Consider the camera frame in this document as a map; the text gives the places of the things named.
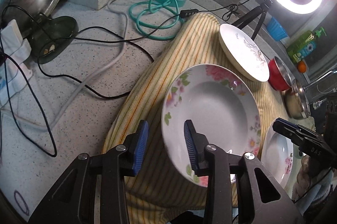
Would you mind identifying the white ceramic bowl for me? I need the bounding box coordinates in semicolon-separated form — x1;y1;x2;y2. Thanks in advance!
261;124;294;188

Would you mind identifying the large stainless steel bowl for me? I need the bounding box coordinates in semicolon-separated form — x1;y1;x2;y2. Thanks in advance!
283;79;310;120

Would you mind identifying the red steel bowl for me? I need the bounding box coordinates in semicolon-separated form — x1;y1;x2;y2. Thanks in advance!
268;56;292;92

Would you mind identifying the floral deep plate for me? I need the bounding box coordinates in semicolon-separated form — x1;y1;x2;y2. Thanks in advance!
161;64;262;188

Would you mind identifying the white leaf-pattern plate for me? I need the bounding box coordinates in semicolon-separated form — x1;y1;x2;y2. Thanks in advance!
218;24;270;82

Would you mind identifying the chrome kitchen faucet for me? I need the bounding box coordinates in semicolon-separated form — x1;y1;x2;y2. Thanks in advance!
300;69;337;110

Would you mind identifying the gloved hand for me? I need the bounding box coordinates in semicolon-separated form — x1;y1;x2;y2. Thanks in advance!
292;156;334;201

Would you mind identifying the yellow striped cloth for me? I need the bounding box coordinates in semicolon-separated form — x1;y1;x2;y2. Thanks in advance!
102;12;317;224

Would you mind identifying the orange fruit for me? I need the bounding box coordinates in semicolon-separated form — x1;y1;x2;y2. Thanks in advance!
296;60;307;73

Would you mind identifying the green dish soap bottle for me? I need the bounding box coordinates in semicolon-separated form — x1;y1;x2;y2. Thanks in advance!
286;27;327;64

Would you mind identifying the blue silicone cup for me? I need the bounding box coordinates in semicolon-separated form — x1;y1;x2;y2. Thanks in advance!
266;17;288;41

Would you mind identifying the black tripod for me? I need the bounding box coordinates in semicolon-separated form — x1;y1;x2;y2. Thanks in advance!
232;0;273;40

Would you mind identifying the dark green suction holder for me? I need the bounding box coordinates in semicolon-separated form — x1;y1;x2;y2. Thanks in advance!
27;13;79;64

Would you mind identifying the white charger adapter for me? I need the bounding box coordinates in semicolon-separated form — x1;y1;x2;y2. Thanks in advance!
1;19;33;106

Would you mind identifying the black inline remote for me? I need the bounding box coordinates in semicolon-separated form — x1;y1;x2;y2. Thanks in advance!
179;8;199;19

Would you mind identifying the white cable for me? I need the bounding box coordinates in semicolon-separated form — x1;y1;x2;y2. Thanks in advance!
0;0;172;132

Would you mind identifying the black ring light cable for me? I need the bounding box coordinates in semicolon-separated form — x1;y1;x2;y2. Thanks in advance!
36;0;267;100

